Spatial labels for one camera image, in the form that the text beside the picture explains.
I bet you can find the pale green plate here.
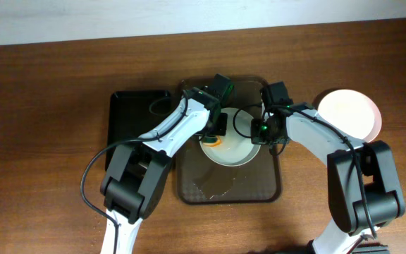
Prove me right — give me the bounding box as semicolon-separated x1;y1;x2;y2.
199;108;261;167

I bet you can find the green and orange sponge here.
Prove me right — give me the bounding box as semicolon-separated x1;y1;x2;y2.
202;136;222;147

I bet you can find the pale pink plate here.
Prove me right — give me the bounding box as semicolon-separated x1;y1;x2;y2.
317;89;382;142

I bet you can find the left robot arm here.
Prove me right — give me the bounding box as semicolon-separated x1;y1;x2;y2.
100;74;234;253

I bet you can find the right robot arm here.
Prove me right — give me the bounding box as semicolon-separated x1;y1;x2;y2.
251;82;406;254

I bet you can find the brown plastic serving tray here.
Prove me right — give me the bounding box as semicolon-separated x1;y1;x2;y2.
175;75;282;205

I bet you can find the black plastic tray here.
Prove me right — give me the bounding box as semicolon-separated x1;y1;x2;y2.
104;90;173;172

